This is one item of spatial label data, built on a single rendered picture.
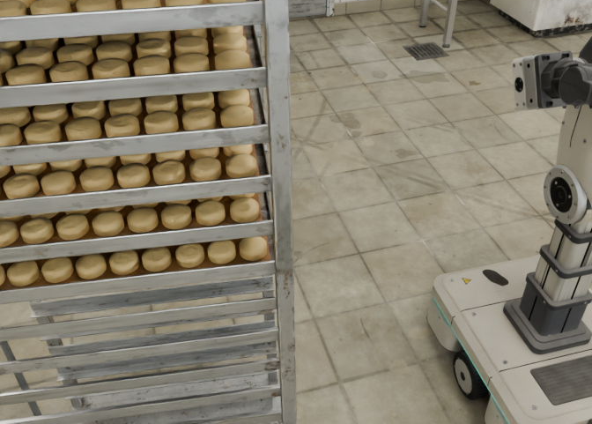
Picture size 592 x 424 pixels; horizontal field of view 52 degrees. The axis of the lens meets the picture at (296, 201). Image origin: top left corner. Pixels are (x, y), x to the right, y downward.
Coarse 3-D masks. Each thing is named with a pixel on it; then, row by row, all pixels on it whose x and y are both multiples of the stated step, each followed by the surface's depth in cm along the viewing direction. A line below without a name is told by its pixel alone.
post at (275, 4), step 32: (288, 0) 74; (288, 32) 76; (288, 64) 79; (288, 96) 81; (288, 128) 84; (288, 160) 88; (288, 192) 91; (288, 224) 95; (288, 256) 99; (288, 288) 104; (288, 320) 109; (288, 352) 114; (288, 384) 121; (288, 416) 127
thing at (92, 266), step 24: (240, 240) 112; (264, 240) 109; (0, 264) 105; (24, 264) 104; (48, 264) 104; (72, 264) 107; (96, 264) 104; (120, 264) 104; (144, 264) 105; (168, 264) 106; (192, 264) 106; (216, 264) 107; (0, 288) 103
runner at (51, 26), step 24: (0, 24) 73; (24, 24) 74; (48, 24) 74; (72, 24) 74; (96, 24) 75; (120, 24) 75; (144, 24) 76; (168, 24) 76; (192, 24) 77; (216, 24) 77; (240, 24) 78
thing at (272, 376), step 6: (258, 42) 124; (264, 276) 164; (264, 294) 169; (270, 294) 169; (264, 318) 175; (270, 318) 175; (270, 354) 185; (276, 354) 185; (270, 378) 192; (276, 378) 192
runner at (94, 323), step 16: (208, 304) 108; (224, 304) 108; (240, 304) 109; (256, 304) 110; (272, 304) 110; (80, 320) 105; (96, 320) 106; (112, 320) 107; (128, 320) 107; (144, 320) 108; (160, 320) 108; (176, 320) 109; (0, 336) 105; (16, 336) 105; (32, 336) 106
